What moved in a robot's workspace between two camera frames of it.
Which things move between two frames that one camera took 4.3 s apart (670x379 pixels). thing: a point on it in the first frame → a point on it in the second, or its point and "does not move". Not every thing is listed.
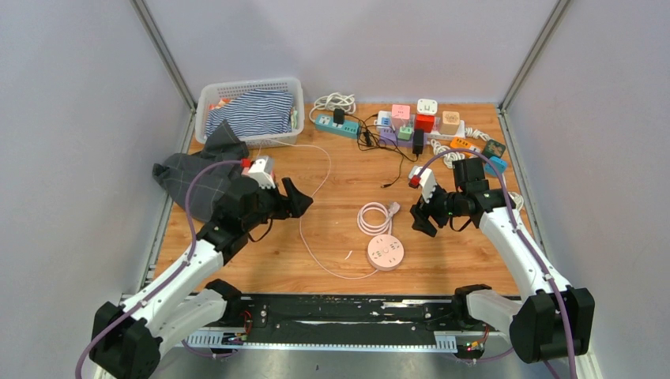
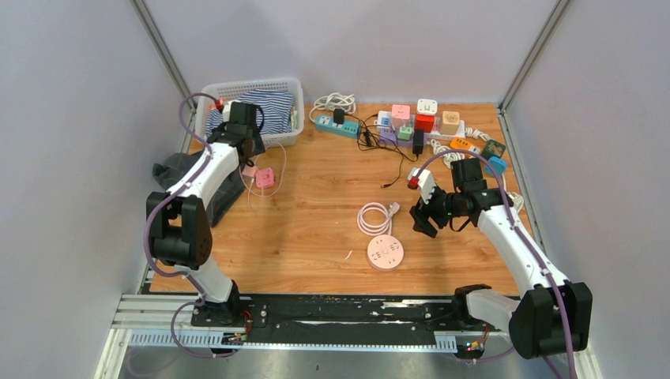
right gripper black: (421, 220) does not move
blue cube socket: (499, 163) does not move
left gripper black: (295, 204) → (257, 146)
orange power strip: (462, 143) does not move
